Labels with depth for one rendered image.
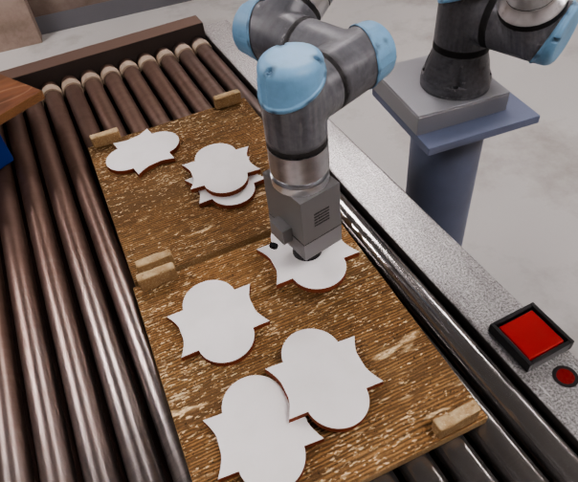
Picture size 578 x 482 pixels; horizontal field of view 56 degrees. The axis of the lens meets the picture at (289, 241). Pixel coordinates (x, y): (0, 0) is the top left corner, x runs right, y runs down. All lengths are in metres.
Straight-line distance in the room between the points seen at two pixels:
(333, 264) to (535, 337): 0.29
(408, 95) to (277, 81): 0.69
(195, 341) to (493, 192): 1.85
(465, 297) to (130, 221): 0.57
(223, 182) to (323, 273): 0.31
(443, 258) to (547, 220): 1.50
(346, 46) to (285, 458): 0.48
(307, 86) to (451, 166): 0.79
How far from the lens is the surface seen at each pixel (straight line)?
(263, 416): 0.70
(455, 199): 1.41
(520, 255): 2.21
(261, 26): 0.75
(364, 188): 1.00
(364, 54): 0.67
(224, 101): 1.21
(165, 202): 1.01
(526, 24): 1.09
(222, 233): 0.92
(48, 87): 1.51
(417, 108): 1.21
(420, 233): 0.93
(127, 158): 1.12
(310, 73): 0.59
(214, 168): 1.02
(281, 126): 0.61
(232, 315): 0.79
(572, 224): 2.39
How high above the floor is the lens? 1.57
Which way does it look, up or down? 46 degrees down
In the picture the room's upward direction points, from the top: 7 degrees counter-clockwise
